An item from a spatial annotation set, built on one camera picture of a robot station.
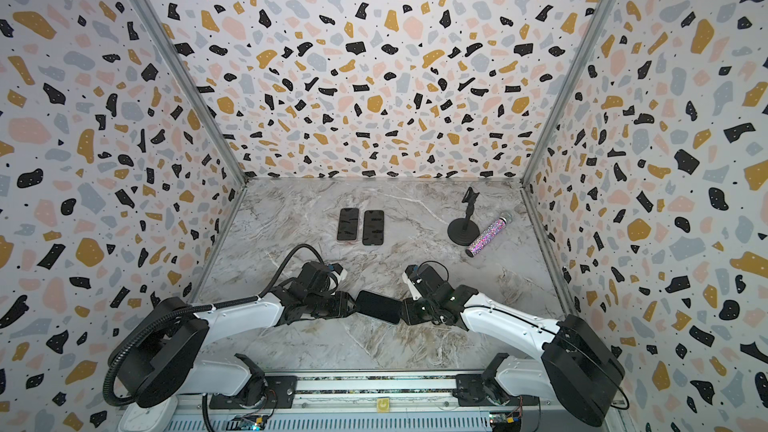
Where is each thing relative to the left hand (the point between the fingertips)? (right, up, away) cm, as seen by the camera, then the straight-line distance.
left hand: (357, 305), depth 85 cm
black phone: (+6, -1, +2) cm, 6 cm away
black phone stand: (+34, +19, +20) cm, 44 cm away
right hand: (+11, 0, -3) cm, 12 cm away
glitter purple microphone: (+43, +19, +19) cm, 50 cm away
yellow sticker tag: (+9, -20, -13) cm, 25 cm away
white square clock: (-42, -20, -17) cm, 50 cm away
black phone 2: (+2, +20, +24) cm, 31 cm away
